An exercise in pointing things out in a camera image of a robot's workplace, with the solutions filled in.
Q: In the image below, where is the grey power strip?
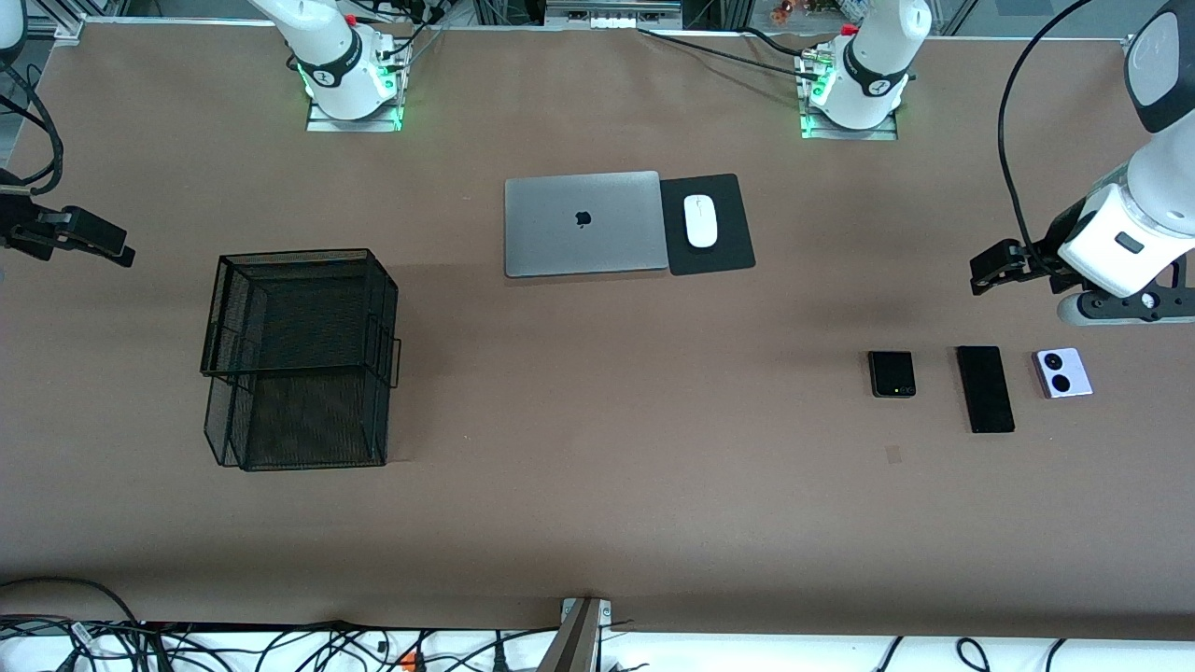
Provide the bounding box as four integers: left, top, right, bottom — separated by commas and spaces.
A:
544, 0, 684, 31

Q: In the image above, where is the grey metal camera post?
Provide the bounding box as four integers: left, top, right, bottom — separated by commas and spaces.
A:
537, 597, 613, 672

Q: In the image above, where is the aluminium frame rail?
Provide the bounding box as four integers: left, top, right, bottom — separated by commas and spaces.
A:
26, 11, 87, 46

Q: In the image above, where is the lavender flip phone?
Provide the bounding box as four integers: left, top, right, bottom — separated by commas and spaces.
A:
1031, 347, 1094, 400

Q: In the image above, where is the black wire mesh basket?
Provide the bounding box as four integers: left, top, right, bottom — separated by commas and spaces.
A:
200, 247, 402, 472

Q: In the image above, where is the white computer mouse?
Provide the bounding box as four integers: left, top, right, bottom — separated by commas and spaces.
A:
683, 194, 720, 249

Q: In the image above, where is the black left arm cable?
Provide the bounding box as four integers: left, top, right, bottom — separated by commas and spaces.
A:
997, 0, 1095, 267

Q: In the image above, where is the small black flip phone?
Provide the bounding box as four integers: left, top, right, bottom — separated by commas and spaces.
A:
867, 350, 918, 399

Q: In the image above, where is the thick black cable loop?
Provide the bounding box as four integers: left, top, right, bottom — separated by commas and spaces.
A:
0, 577, 143, 628

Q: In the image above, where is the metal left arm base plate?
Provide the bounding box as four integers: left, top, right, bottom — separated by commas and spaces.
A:
800, 103, 900, 142

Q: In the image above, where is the silver laptop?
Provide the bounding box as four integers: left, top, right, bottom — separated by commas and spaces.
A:
504, 170, 670, 279

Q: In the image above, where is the black mouse pad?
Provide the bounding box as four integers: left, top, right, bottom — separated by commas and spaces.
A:
659, 173, 757, 277

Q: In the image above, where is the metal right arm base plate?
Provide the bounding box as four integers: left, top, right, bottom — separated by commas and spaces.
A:
305, 93, 405, 133

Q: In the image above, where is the black slab smartphone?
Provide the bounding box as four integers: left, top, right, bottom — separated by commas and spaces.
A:
955, 344, 1017, 435

